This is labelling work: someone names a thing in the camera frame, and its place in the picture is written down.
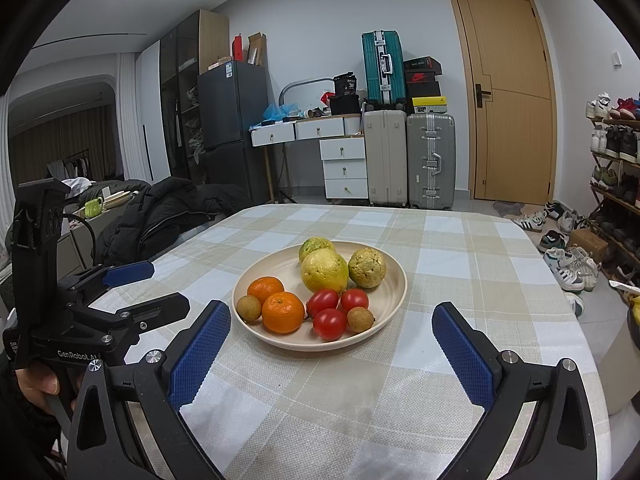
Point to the orange mandarin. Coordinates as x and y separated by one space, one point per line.
264 287
283 312

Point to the brown cardboard box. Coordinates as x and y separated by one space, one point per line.
587 245

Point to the green mug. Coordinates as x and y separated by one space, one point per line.
93 208

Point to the red tomato with green stem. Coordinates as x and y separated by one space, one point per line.
355 300

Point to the white wardrobe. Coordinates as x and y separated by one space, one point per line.
148 120

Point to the brown longan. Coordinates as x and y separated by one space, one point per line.
360 320
249 308

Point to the black bag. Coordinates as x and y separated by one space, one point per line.
345 106

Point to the cream round plate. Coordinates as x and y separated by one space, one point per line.
395 285

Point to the white desk with drawers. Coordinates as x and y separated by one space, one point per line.
345 160

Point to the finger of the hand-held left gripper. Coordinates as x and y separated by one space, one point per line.
157 308
131 272

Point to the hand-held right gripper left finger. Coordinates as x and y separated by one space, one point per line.
200 355

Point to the tall wooden cabinet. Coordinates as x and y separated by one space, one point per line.
210 35

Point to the small black box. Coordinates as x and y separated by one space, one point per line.
346 85

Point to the blue plastic bag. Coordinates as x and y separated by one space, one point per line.
280 111

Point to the white cloth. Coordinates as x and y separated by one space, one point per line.
79 187

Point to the wooden door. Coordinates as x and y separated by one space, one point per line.
515 135

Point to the pile of white sneakers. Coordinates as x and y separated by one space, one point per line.
565 262

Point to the rows of assorted shoes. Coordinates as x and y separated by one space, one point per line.
615 145

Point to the small red tomato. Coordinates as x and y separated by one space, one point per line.
322 301

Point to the black jacket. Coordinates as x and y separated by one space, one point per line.
155 210

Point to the silver suitcase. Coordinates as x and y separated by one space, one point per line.
417 160

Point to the teal suitcase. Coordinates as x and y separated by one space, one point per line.
395 67

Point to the red and black shoe box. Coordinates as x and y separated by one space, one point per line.
422 77

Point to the person's left hand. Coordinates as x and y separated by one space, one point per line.
37 382

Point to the beige suitcase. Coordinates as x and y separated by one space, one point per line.
385 160

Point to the person's left forearm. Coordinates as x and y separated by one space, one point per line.
25 440

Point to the wooden shoe rack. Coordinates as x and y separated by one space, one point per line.
622 200

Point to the grey door mat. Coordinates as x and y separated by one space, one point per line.
507 208

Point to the yellow and black box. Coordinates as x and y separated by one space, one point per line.
427 105

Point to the dark grey refrigerator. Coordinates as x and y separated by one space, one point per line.
230 105

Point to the beige checked tablecloth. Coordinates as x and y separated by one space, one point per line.
450 285

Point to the large red tomato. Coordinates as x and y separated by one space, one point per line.
330 324

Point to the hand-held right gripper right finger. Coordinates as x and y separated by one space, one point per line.
465 355

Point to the yellow bananas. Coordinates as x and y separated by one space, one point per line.
634 310

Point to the open cardboard box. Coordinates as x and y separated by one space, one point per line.
256 50

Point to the wrinkled yellow passion fruit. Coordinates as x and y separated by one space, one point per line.
367 267

